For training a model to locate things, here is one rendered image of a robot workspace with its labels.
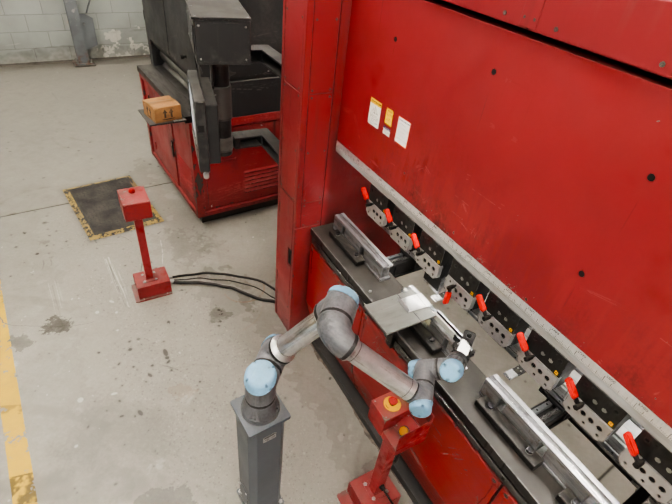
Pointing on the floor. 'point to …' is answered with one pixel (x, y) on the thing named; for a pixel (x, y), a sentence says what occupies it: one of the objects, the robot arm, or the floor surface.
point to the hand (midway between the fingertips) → (466, 344)
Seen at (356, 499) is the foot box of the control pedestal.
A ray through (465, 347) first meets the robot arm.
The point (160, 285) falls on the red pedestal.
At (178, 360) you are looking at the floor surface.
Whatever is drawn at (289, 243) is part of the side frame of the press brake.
